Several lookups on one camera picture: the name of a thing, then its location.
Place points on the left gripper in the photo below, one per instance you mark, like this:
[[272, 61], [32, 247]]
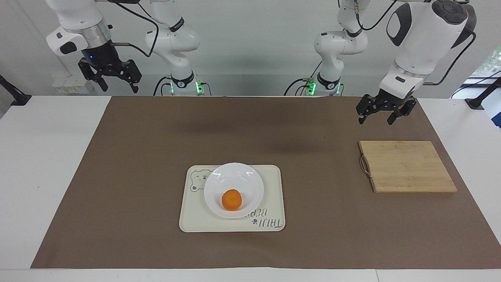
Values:
[[397, 102]]

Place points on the white bowl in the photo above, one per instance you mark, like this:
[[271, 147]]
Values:
[[235, 180]]

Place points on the white power strip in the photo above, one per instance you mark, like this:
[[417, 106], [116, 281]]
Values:
[[72, 84]]

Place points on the orange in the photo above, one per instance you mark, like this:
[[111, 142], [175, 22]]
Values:
[[231, 199]]

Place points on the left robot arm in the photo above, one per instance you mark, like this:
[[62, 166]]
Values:
[[424, 35]]

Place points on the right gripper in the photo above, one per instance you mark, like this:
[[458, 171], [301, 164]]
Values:
[[102, 56]]

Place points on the wooden cutting board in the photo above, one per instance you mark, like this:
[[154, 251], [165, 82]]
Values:
[[407, 166]]

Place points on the black stand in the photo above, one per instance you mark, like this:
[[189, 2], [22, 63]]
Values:
[[15, 96], [479, 100]]

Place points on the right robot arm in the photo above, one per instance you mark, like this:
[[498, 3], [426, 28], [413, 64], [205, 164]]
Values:
[[178, 41]]

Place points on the cream tray with bear print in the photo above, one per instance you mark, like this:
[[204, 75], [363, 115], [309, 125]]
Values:
[[270, 196]]

